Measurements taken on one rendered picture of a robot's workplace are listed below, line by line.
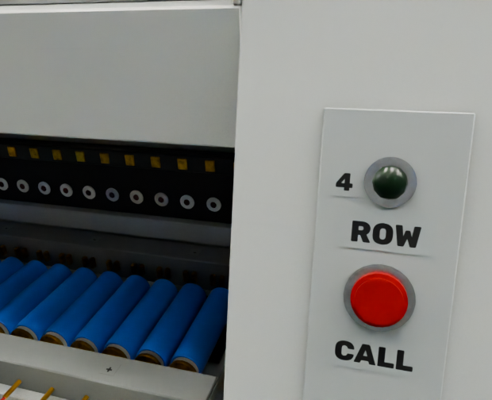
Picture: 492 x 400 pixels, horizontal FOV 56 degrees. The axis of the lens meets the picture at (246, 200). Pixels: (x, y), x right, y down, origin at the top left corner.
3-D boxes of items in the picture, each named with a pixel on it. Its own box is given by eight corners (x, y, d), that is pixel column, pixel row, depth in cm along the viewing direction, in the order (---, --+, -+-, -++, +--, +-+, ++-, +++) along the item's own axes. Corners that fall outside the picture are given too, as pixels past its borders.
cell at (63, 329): (125, 294, 33) (70, 359, 27) (102, 290, 33) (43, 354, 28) (121, 272, 32) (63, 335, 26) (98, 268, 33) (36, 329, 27)
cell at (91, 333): (151, 298, 32) (100, 366, 27) (128, 294, 33) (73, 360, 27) (148, 276, 32) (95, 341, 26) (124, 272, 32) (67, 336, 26)
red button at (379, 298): (405, 333, 13) (411, 278, 13) (347, 324, 14) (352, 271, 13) (403, 320, 14) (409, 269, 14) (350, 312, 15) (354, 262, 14)
